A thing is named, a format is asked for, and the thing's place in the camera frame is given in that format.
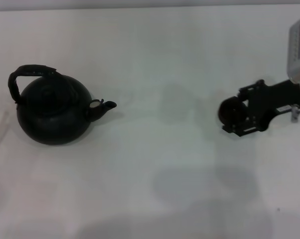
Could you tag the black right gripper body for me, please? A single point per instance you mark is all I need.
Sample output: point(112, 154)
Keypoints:
point(266, 102)

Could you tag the black round teapot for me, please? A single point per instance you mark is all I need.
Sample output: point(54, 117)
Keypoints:
point(52, 119)

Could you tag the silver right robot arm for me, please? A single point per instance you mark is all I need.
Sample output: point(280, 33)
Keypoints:
point(299, 49)

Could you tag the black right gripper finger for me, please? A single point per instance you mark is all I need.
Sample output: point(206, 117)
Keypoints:
point(248, 89)
point(241, 130)

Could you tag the small dark teacup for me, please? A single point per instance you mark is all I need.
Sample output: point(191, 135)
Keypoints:
point(230, 110)

